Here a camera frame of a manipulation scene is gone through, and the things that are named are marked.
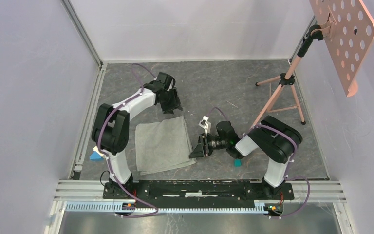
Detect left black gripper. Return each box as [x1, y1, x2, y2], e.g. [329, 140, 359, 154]
[159, 88, 183, 115]

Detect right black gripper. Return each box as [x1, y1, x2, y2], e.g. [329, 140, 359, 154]
[189, 132, 228, 158]

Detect grey cloth napkin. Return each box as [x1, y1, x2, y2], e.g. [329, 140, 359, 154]
[135, 116, 196, 175]

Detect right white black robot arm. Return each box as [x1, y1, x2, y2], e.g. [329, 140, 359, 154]
[189, 116, 303, 199]

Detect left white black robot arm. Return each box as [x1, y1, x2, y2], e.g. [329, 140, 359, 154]
[91, 72, 182, 199]

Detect teal cube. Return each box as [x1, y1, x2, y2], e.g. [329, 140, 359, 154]
[234, 159, 242, 167]

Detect pink tripod stand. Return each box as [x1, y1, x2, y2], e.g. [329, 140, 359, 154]
[252, 24, 324, 126]

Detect pink perforated tray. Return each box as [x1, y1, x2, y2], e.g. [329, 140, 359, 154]
[309, 0, 374, 97]

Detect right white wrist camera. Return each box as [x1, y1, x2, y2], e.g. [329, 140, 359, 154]
[199, 116, 211, 135]

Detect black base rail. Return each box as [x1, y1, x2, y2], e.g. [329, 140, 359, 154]
[102, 179, 295, 210]

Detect blue block on rail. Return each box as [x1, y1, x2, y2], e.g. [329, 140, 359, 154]
[89, 146, 105, 161]

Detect white toothed cable strip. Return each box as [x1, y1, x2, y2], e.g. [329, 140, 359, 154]
[65, 201, 268, 214]

